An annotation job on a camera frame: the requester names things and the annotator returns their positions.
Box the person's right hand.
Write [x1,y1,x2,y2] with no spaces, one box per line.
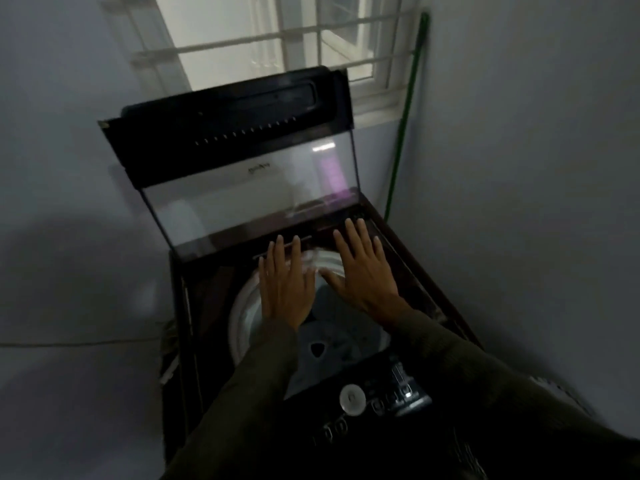
[319,217,412,328]

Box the person's left hand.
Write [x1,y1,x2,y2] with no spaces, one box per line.
[257,234,317,331]

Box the dark maroon washing machine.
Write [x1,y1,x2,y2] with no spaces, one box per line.
[159,192,483,480]

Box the glass washing machine lid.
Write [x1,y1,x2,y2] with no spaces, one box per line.
[97,64,362,263]

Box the person's left forearm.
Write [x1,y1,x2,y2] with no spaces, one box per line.
[159,317,301,480]

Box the person's right forearm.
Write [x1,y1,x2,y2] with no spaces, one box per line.
[385,307,640,480]

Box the green pipe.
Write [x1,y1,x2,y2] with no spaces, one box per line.
[382,12,431,223]

